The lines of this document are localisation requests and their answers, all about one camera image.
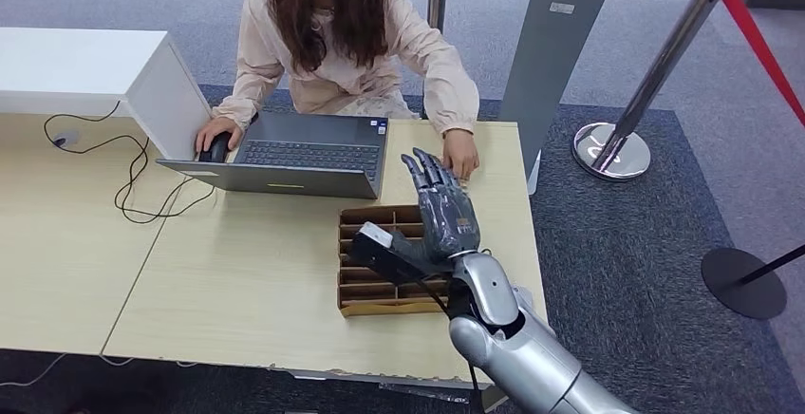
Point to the grey laptop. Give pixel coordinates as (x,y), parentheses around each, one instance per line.
(302,129)

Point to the brown slotted card organizer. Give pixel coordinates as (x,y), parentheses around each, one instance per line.
(368,295)

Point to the person's left hand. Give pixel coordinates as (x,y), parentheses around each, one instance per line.
(459,153)

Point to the black computer mouse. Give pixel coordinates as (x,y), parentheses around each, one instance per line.
(219,150)

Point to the red barrier belt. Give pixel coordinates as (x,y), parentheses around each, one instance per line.
(754,40)

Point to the black thin pole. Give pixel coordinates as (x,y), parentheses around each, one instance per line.
(776,264)

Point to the black round floor base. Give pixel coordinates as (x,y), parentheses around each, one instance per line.
(742,285)

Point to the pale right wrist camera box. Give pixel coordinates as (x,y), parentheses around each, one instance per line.
(377,260)

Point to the grey metal desk frame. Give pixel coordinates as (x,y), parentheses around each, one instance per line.
(409,389)

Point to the person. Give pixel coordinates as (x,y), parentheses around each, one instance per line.
(333,84)

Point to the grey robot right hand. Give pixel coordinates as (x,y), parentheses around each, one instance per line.
(449,222)

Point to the grey kiosk stand panel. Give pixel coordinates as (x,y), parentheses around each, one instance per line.
(553,59)

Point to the white cabinet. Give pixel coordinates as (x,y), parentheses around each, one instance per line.
(75,66)

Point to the person's right hand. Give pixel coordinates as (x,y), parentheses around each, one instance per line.
(221,128)

